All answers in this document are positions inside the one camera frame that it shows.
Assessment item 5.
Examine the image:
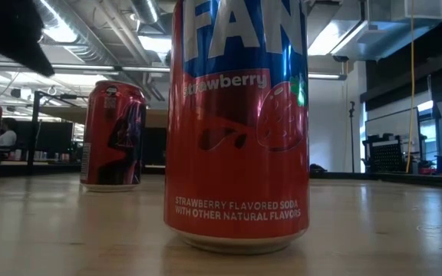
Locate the yellow hanging cable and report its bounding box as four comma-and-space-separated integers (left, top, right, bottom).
404, 0, 416, 174

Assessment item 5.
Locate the black bag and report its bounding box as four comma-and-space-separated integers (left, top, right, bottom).
308, 163, 328, 179

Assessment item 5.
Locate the person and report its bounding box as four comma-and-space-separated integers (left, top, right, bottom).
0, 117, 18, 149

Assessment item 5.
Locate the dark panel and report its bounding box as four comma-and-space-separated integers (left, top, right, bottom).
143, 126, 167, 168

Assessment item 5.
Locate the black pegboard rack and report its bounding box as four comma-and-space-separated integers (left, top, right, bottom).
361, 133, 405, 174

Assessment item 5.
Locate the rectangular silver ceiling duct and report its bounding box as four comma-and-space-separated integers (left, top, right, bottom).
308, 0, 442, 62

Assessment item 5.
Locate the round silver ceiling duct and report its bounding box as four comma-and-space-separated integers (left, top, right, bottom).
130, 0, 160, 25

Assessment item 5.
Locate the short ceiling light tube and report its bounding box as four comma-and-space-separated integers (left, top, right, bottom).
307, 72, 348, 81

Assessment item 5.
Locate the strawberry Fanta soda can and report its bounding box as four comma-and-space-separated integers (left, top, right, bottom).
163, 0, 311, 255

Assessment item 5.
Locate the black monitor screen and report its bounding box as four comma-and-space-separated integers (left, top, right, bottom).
15, 120, 74, 154

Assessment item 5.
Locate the thin black stand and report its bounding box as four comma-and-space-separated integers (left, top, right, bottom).
348, 100, 357, 173

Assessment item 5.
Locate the long ceiling light tube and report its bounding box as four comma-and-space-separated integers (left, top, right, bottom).
51, 64, 171, 74

